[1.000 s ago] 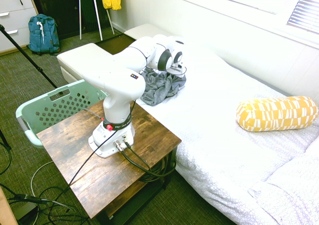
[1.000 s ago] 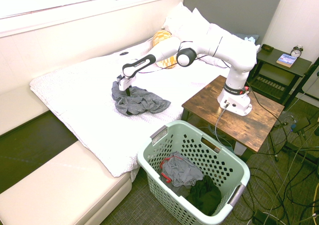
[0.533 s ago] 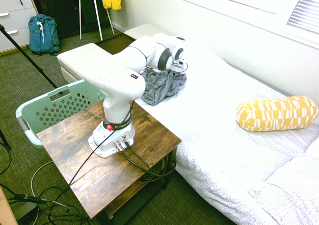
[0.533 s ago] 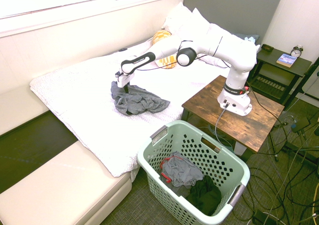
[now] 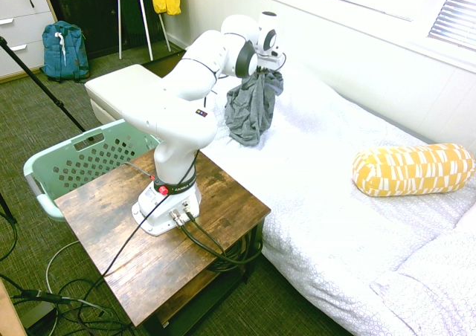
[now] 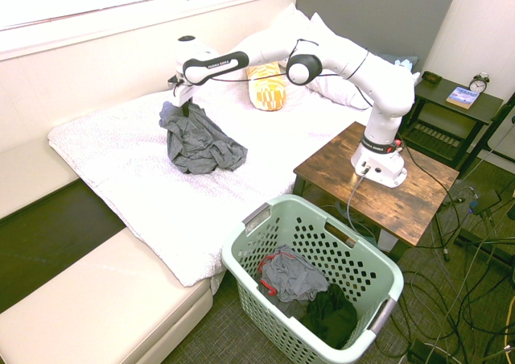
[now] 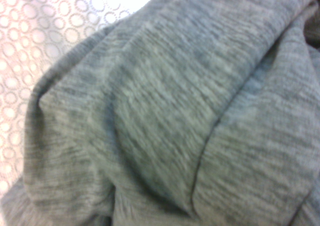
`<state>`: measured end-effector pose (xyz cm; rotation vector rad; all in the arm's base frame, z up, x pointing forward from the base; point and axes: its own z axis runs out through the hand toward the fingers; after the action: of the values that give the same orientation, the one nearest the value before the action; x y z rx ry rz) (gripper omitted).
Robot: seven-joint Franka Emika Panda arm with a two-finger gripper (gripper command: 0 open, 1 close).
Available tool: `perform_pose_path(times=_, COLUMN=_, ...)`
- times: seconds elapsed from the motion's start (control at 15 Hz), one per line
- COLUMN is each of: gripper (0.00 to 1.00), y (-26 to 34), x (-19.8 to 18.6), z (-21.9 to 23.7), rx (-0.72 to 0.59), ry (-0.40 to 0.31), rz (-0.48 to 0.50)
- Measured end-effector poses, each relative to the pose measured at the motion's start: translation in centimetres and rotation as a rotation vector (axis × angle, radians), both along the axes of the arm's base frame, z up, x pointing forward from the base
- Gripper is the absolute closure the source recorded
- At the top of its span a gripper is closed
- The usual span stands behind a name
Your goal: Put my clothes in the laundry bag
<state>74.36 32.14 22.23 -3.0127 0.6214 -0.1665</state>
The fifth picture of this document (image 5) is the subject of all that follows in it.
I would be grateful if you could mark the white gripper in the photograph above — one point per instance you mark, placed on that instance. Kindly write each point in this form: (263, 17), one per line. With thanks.
(270, 61)

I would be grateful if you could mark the grey shirt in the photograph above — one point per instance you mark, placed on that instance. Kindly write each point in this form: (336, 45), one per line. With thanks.
(249, 109)

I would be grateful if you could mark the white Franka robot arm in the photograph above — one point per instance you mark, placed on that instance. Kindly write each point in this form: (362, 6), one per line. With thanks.
(178, 128)

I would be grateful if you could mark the white clothes rack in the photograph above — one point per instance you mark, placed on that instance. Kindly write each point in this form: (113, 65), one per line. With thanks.
(119, 24)

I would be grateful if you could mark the green plastic laundry basket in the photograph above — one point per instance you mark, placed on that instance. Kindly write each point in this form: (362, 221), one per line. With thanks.
(85, 161)

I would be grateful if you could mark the cream bench cushion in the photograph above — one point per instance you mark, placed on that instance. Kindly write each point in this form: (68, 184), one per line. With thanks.
(122, 87)

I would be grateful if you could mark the white circle-print bedspread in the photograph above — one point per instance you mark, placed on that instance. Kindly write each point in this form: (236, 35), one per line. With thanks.
(334, 232)

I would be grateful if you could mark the dark wooden cabinet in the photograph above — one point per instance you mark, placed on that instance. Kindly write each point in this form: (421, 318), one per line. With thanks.
(93, 16)

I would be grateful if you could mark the yellow patterned bolster pillow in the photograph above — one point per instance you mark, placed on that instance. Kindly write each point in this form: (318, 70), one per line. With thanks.
(413, 170)

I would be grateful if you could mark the blue backpack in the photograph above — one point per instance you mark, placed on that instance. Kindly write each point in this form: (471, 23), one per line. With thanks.
(65, 51)

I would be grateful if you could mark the window blind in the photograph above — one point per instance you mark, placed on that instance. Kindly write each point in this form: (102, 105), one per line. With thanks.
(455, 12)

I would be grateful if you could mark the rustic wooden side table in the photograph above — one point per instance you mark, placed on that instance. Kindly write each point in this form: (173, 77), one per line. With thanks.
(111, 224)

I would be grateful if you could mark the white drawer dresser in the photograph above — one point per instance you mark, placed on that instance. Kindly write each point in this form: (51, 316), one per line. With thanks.
(22, 16)

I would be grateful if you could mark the light wooden furniture edge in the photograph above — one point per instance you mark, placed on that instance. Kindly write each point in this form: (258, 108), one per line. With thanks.
(7, 313)

